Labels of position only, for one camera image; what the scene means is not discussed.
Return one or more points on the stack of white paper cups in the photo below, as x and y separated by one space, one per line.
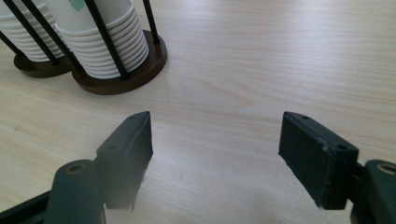
90 53
15 28

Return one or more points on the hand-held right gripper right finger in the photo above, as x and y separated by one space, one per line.
311 161

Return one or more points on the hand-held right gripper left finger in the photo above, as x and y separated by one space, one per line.
124 161

